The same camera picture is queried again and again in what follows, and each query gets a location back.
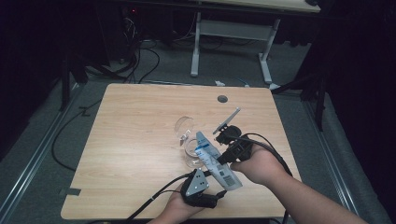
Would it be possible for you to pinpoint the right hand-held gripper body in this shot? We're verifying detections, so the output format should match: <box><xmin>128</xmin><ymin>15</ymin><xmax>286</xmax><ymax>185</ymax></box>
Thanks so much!
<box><xmin>213</xmin><ymin>106</ymin><xmax>254</xmax><ymax>162</ymax></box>

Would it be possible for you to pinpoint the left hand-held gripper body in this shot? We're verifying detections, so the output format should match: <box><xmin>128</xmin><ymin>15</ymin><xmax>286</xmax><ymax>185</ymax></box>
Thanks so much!
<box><xmin>180</xmin><ymin>167</ymin><xmax>219</xmax><ymax>209</ymax></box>

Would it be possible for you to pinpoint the white and blue milk carton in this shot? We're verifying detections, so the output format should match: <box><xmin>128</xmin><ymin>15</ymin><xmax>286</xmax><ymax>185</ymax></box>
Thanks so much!
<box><xmin>194</xmin><ymin>131</ymin><xmax>244</xmax><ymax>191</ymax></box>

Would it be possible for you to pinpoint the clear glass jar with lid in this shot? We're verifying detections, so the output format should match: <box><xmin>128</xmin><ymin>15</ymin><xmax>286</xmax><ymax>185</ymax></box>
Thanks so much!
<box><xmin>174</xmin><ymin>116</ymin><xmax>208</xmax><ymax>169</ymax></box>

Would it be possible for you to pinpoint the person's left hand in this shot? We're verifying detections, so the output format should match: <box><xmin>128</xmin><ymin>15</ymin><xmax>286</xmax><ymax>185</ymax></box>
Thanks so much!
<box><xmin>162</xmin><ymin>183</ymin><xmax>205</xmax><ymax>220</ymax></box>

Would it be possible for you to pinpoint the person's right hand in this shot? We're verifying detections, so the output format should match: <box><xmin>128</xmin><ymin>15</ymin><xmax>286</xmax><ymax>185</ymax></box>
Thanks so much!
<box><xmin>230</xmin><ymin>146</ymin><xmax>289</xmax><ymax>186</ymax></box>

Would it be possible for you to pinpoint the black metal stand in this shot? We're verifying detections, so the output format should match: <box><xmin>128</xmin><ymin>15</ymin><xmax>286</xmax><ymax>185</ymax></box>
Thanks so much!
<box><xmin>59</xmin><ymin>55</ymin><xmax>90</xmax><ymax>112</ymax></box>
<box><xmin>272</xmin><ymin>71</ymin><xmax>328</xmax><ymax>132</ymax></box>

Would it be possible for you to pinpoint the white-framed desk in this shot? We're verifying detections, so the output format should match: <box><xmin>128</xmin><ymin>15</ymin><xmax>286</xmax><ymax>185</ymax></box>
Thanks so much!
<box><xmin>190</xmin><ymin>0</ymin><xmax>321</xmax><ymax>91</ymax></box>

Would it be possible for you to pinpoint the grey tape strip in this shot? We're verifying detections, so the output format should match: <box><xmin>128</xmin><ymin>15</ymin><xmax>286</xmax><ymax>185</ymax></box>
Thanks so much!
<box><xmin>58</xmin><ymin>187</ymin><xmax>82</xmax><ymax>198</ymax></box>

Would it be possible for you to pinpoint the dark computer tower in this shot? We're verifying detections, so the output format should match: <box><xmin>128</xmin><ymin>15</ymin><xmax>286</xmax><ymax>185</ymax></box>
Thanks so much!
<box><xmin>120</xmin><ymin>4</ymin><xmax>143</xmax><ymax>63</ymax></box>

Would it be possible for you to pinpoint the left hand-held gripper cable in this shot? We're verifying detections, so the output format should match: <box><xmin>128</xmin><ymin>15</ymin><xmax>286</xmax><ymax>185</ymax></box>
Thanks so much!
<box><xmin>125</xmin><ymin>172</ymin><xmax>191</xmax><ymax>222</ymax></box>

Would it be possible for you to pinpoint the bundle of black cables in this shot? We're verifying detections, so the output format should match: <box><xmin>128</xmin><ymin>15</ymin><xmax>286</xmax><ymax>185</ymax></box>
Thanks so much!
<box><xmin>120</xmin><ymin>15</ymin><xmax>162</xmax><ymax>85</ymax></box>

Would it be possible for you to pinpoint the long black floor cable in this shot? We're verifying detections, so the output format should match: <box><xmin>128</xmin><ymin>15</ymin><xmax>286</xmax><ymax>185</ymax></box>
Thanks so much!
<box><xmin>50</xmin><ymin>99</ymin><xmax>104</xmax><ymax>172</ymax></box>

